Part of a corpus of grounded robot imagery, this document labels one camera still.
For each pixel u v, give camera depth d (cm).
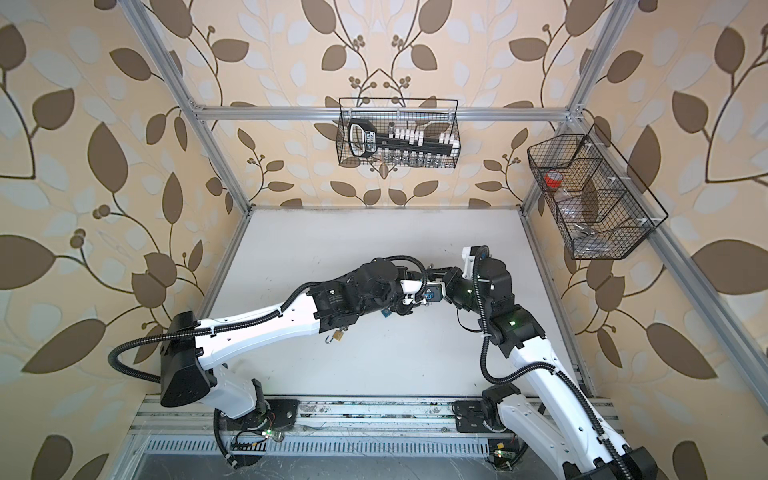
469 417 73
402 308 60
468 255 69
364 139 85
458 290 62
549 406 45
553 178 87
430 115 91
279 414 74
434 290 57
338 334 89
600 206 78
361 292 53
